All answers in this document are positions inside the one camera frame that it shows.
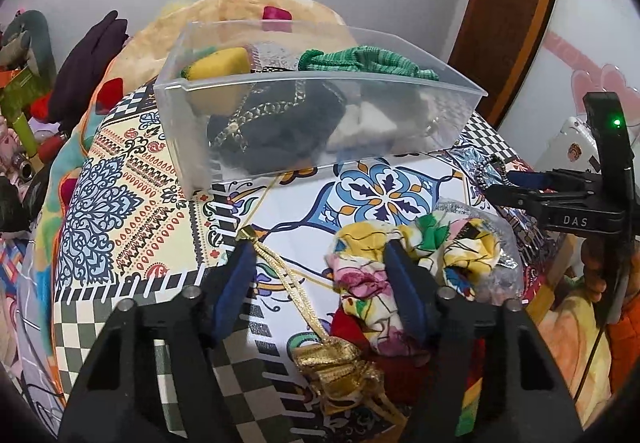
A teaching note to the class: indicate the orange yellow blanket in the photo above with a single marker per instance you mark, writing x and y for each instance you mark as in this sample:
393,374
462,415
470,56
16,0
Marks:
565,323

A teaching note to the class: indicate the patterned tile-print tablecloth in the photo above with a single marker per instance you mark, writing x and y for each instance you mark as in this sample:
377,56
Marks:
150,203

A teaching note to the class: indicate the grey patterned cloth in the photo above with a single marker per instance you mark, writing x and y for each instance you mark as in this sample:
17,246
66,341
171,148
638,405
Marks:
275,55

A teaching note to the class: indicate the green knit cloth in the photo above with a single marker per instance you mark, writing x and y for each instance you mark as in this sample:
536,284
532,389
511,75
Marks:
360,59

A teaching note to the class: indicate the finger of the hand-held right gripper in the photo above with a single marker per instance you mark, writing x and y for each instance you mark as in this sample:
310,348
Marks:
530,179
515,199

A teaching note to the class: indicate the person's right hand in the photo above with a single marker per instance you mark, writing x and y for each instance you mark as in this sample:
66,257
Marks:
593,268

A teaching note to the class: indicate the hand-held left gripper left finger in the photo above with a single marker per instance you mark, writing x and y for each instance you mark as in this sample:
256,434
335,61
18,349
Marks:
234,285

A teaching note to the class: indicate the red knit cloth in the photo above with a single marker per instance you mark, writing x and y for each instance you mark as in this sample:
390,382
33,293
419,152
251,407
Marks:
400,373

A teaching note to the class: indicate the person's right forearm orange sleeve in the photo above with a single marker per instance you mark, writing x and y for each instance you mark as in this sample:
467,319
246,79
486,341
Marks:
626,348

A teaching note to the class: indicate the beige plush cushion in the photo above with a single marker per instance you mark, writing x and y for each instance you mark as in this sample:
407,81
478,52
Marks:
225,10

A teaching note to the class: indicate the dark purple garment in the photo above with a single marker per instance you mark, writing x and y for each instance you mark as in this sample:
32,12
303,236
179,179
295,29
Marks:
85,68

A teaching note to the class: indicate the colourful bed sheet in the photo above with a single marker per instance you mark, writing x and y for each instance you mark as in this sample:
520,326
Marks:
22,273

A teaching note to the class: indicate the white case with sticker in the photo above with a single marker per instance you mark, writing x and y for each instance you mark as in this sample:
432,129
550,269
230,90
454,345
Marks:
565,148

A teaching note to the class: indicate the grey green stuffed toy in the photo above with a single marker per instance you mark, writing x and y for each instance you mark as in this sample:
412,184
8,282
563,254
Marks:
30,38

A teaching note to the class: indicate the white soft cloth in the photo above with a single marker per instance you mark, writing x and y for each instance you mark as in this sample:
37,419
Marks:
365,123

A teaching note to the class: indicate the yellow floral cloth scrunchie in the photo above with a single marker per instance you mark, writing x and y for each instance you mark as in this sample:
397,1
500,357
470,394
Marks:
360,273

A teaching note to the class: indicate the clear plastic storage box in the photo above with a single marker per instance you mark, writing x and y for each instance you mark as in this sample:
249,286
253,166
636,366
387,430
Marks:
225,95

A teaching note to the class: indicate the brown wooden door frame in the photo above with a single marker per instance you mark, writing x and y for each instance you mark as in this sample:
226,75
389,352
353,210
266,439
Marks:
505,13

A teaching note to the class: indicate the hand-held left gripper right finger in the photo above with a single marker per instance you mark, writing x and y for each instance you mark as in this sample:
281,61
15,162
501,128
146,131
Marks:
406,290

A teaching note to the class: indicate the green orange cardboard box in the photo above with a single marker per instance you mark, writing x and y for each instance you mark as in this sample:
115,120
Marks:
17,93

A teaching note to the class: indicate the yellow green sponge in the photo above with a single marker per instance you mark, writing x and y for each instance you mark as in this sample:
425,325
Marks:
220,63

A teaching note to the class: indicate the white door with pink decal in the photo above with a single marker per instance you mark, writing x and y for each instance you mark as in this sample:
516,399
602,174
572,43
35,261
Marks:
590,13

